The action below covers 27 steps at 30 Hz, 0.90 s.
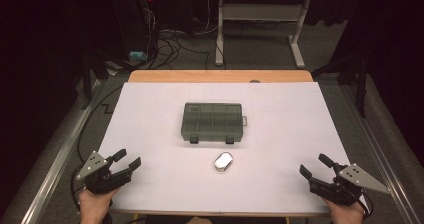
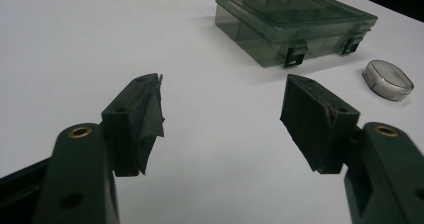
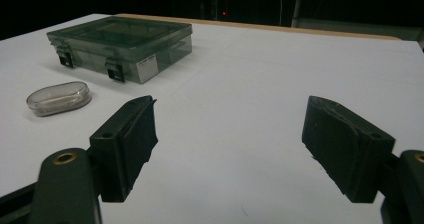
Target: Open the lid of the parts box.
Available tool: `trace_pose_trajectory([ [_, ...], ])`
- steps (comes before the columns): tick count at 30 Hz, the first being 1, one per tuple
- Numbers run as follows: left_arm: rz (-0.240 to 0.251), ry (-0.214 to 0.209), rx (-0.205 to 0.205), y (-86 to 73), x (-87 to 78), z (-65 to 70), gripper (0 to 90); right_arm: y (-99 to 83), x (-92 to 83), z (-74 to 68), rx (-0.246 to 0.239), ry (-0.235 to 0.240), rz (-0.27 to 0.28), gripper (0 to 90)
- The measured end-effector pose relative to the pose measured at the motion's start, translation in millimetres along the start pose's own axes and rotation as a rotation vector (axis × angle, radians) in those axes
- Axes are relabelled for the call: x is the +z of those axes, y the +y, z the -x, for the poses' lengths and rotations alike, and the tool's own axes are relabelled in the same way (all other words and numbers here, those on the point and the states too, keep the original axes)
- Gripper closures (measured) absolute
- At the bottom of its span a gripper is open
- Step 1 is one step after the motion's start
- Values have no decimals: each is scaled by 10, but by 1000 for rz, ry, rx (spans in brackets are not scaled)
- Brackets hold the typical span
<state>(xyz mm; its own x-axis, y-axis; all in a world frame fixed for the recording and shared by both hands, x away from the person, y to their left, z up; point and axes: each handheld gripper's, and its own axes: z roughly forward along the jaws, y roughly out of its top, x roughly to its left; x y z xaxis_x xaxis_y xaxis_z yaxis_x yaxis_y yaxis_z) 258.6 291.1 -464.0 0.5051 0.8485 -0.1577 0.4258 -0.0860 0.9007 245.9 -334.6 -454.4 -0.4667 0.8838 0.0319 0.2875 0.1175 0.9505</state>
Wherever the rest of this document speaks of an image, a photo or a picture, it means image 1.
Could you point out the small silver oval case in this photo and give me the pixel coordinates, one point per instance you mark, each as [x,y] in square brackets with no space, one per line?
[223,161]

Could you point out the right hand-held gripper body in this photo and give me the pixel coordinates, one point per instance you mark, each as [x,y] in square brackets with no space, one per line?
[346,184]

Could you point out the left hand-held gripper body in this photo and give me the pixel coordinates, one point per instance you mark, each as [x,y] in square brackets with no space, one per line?
[95,170]

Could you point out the white metal desk frame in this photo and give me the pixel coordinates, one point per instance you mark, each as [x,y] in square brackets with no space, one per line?
[260,12]

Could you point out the small teal object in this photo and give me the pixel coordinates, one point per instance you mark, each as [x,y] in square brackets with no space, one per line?
[137,55]

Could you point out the aluminium rail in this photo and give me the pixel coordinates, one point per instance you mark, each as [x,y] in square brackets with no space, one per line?
[60,160]
[373,147]

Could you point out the person's right hand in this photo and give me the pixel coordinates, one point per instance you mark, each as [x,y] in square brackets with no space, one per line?
[346,215]

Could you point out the person's left hand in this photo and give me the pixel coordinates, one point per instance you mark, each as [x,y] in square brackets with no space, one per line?
[95,207]

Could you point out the white board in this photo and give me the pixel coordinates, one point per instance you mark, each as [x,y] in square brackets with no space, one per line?
[283,140]

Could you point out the black metal stand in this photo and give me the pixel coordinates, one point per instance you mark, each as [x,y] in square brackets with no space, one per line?
[361,90]
[87,80]

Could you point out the grey plastic compartment box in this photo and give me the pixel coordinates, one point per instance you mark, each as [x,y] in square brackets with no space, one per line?
[211,122]

